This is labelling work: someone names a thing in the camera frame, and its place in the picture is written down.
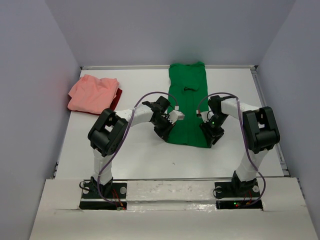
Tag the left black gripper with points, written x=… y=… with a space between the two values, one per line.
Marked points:
x=164 y=134

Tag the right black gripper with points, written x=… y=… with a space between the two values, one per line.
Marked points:
x=212 y=135

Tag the green t shirt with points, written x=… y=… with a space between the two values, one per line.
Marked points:
x=188 y=86

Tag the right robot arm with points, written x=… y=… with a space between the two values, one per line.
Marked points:
x=259 y=131

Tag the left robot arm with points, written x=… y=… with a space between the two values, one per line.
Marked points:
x=111 y=128

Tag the dark red folded t shirt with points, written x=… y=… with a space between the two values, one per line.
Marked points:
x=116 y=100

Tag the pink folded t shirt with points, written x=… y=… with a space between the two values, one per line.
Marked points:
x=92 y=95

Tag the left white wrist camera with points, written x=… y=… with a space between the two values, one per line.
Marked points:
x=175 y=115

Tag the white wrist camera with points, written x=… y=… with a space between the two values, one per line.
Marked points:
x=202 y=115
x=175 y=115

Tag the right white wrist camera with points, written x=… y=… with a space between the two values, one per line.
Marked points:
x=202 y=115

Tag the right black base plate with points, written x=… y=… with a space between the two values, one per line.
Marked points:
x=231 y=196

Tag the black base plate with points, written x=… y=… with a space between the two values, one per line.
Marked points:
x=231 y=196
x=114 y=197

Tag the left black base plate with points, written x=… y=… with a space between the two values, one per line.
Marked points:
x=114 y=197

